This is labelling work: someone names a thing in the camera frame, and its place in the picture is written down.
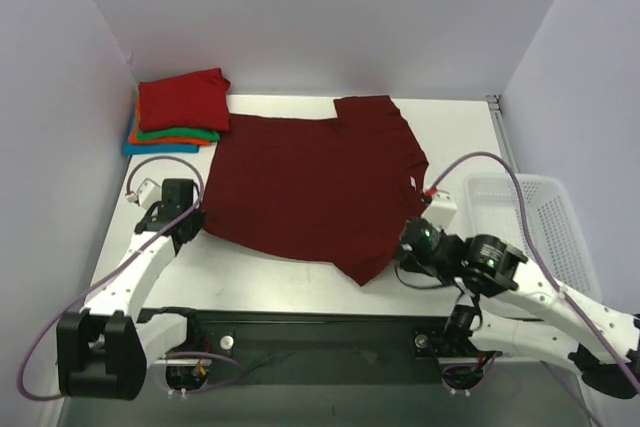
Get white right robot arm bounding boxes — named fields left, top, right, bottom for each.
left=394, top=218, right=639, bottom=399

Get folded red t-shirt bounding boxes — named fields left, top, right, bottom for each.
left=138, top=68, right=231, bottom=132

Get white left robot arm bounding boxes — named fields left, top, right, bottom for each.
left=56, top=179, right=204, bottom=400

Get white perforated plastic basket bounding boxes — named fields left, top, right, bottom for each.
left=464, top=173, right=603, bottom=301

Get folded blue t-shirt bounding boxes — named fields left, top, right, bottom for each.
left=122, top=118, right=200, bottom=156

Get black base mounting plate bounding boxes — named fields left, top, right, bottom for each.
left=155, top=308, right=497, bottom=394

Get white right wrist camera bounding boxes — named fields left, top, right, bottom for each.
left=422, top=190, right=458, bottom=230

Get folded orange t-shirt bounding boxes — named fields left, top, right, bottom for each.
left=128, top=116, right=216, bottom=146

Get aluminium right side rail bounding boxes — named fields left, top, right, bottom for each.
left=486, top=95, right=519, bottom=172

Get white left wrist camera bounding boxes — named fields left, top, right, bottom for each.
left=125, top=178, right=162, bottom=210

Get dark red t-shirt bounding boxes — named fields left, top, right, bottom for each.
left=203, top=96, right=429, bottom=285

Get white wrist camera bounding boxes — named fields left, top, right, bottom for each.
left=125, top=178, right=162, bottom=210
left=422, top=190, right=458, bottom=230

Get folded green t-shirt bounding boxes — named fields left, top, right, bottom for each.
left=134, top=105, right=220, bottom=142

